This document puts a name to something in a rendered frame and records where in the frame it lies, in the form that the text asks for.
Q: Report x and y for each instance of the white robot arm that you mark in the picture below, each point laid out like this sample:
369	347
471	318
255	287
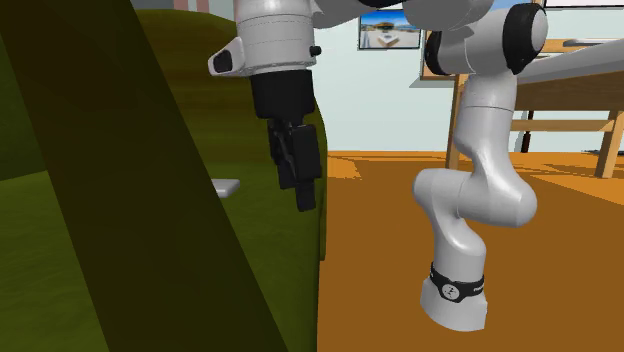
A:
480	195

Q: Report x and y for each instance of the grey flat rectangular object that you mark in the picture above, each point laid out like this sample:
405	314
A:
226	187

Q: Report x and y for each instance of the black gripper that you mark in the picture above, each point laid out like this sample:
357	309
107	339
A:
282	95

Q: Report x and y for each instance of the green sofa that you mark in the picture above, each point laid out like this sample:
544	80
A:
39	273

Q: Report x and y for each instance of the wooden table with grey top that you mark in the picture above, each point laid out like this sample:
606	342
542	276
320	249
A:
565	92

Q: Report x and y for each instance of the framed wall picture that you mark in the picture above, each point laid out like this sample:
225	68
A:
387	31

